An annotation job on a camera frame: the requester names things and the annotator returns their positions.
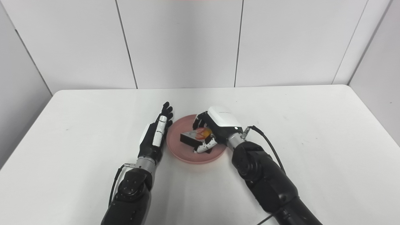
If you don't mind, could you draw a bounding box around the black and white right hand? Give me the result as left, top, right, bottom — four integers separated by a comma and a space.
192, 106, 244, 154

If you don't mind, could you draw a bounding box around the black and white left hand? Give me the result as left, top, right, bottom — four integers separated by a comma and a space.
138, 102, 174, 163

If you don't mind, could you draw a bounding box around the pink round plate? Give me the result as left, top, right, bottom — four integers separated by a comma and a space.
166, 114, 228, 165

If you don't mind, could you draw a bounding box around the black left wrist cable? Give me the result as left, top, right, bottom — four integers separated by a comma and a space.
108, 162, 137, 207

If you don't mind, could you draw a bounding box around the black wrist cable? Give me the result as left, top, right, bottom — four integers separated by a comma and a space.
108, 162, 137, 207
240, 125, 287, 225

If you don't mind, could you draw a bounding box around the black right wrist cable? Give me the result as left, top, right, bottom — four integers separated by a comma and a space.
240, 125, 287, 225

